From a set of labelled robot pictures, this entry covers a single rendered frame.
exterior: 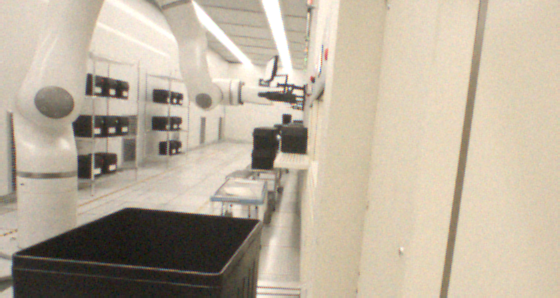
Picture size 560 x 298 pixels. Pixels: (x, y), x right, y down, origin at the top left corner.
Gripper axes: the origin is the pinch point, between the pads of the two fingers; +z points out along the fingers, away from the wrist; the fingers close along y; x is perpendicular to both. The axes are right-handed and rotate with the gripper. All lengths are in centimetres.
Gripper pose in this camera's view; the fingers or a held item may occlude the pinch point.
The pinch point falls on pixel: (290, 98)
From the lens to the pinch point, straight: 122.4
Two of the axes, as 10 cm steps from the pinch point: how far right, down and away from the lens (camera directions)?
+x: 0.9, -9.9, -1.3
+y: 0.9, 1.4, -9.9
